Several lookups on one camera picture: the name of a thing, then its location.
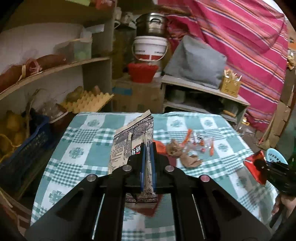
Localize red snack wrapper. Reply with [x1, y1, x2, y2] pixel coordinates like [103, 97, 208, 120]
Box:
[243, 151, 267, 185]

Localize black white patterned box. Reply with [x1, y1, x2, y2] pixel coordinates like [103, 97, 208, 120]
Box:
[108, 110, 158, 209]

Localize person right hand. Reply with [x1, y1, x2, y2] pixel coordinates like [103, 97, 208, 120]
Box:
[271, 194, 296, 218]

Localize light blue plastic basket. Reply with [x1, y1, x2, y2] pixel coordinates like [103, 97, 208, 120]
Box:
[265, 148, 288, 164]

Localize orange clear candy wrappers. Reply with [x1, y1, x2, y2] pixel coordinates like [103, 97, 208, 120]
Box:
[180, 129, 215, 156]

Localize oil bottle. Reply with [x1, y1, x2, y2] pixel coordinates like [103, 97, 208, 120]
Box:
[241, 116, 249, 126]

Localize brown crumpled paper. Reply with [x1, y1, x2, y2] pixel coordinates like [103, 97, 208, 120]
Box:
[166, 139, 203, 168]

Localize orange flat wrapper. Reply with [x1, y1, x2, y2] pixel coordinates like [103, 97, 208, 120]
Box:
[153, 140, 170, 155]

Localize yellow utensil holder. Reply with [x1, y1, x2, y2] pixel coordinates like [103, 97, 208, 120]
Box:
[220, 69, 242, 98]

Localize yellow egg tray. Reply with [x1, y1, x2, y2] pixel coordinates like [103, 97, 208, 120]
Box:
[61, 85, 114, 114]

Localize grey low cabinet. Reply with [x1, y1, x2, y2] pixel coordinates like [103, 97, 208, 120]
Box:
[162, 75, 250, 130]

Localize cardboard box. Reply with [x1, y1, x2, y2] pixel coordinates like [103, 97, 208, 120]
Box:
[111, 75, 164, 113]

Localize pink striped curtain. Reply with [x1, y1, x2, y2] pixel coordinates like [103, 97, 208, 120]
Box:
[157, 1, 288, 132]

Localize red plastic basin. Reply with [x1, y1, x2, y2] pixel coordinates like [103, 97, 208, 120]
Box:
[127, 63, 158, 83]

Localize grey pillow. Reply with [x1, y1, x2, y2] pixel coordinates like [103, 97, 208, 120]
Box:
[164, 35, 227, 89]

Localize white plastic bucket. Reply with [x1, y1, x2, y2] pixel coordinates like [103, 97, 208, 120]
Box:
[132, 36, 168, 78]

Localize steel cooking pot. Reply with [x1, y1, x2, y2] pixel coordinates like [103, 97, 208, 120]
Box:
[136, 13, 168, 38]

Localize wooden wall shelf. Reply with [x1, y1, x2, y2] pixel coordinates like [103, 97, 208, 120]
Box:
[1, 1, 117, 119]

